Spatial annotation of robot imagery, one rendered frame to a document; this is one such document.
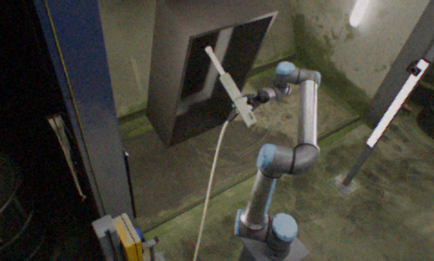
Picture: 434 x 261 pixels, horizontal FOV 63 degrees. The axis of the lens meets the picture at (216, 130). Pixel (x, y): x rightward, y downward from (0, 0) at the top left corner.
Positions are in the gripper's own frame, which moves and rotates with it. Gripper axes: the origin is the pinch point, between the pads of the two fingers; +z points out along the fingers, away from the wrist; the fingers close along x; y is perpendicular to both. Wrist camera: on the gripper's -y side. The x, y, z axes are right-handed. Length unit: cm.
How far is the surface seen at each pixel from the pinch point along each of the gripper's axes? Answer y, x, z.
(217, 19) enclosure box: -9.9, 46.5, -10.4
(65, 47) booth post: -47, 29, 76
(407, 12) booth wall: 17, 22, -210
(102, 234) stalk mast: -38, -28, 89
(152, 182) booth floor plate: 147, 3, 17
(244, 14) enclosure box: -11, 44, -27
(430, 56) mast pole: -25, -25, -125
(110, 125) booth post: -9, 12, 65
